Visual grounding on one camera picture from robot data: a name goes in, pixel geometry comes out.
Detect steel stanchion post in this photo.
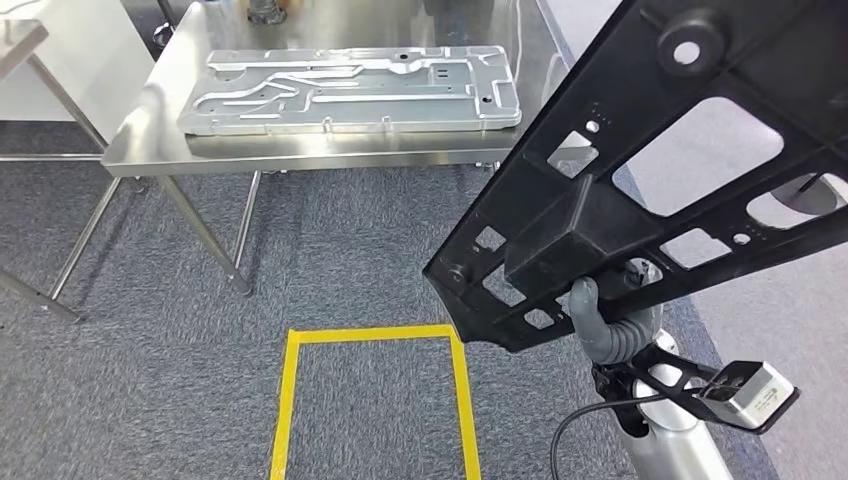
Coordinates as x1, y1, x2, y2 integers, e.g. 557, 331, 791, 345
150, 0, 180, 49

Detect black plastic frame part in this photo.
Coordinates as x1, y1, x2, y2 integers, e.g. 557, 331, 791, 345
422, 0, 848, 354

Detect black camera bracket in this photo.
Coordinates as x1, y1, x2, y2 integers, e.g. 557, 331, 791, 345
625, 344, 802, 437

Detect white panel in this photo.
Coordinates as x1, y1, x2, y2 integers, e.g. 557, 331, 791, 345
0, 0, 157, 124

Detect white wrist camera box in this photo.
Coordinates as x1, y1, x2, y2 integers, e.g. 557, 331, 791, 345
698, 360, 801, 435

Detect small steel table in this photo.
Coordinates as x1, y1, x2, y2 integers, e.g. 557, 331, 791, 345
0, 18, 125, 326

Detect black cable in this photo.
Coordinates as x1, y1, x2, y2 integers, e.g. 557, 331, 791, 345
549, 394, 670, 480

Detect aluminium fixture plate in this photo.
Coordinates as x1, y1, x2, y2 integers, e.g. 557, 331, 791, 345
175, 44, 523, 138

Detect stainless steel workbench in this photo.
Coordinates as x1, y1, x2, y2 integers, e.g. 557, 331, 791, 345
101, 0, 601, 297

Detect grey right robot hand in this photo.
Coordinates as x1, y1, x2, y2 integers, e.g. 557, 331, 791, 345
568, 276, 615, 364

